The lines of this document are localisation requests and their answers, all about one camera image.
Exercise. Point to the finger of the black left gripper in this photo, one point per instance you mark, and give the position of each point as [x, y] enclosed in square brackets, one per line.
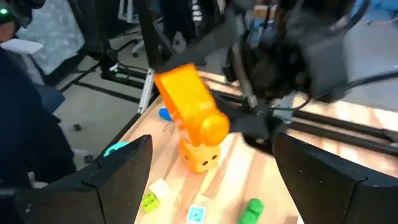
[199, 46]
[245, 121]

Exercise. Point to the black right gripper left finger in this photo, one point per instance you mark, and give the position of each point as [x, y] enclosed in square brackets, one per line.
[109, 193]

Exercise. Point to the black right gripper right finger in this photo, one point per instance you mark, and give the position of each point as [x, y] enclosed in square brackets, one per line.
[326, 193]

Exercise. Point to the lime green square block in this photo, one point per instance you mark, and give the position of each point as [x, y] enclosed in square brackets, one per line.
[150, 202]

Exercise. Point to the teal foam die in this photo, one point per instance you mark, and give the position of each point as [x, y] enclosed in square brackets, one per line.
[114, 147]

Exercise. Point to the pale yellow square block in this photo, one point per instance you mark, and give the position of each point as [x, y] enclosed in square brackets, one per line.
[159, 188]

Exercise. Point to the orange wedge toy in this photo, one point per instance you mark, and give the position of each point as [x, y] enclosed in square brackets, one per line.
[186, 96]

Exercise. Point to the orange foam die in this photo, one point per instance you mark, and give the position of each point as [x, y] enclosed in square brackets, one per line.
[199, 158]

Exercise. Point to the blue square toy block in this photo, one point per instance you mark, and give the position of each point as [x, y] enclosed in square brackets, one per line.
[164, 114]

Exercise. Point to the dark green double block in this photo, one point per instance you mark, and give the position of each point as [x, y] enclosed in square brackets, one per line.
[252, 211]

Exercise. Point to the light teal square block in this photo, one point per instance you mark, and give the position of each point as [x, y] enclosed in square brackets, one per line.
[196, 214]

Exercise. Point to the black floor stand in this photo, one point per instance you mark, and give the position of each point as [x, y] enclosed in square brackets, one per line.
[99, 46]

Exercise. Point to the person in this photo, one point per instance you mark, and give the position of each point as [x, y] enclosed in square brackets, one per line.
[28, 130]

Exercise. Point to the blue office chair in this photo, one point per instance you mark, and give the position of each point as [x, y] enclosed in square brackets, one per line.
[51, 96]

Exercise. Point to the frosted grey panel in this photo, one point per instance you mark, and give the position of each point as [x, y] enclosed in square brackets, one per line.
[53, 34]

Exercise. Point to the white paper sheet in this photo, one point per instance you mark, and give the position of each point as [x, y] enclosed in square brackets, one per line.
[21, 46]

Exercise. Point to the black device with green light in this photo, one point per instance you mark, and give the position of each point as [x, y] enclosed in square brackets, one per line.
[18, 9]

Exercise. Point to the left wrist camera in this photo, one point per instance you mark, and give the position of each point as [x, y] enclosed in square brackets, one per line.
[323, 62]

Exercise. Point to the white upright post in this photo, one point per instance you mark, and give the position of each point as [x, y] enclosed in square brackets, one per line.
[145, 93]

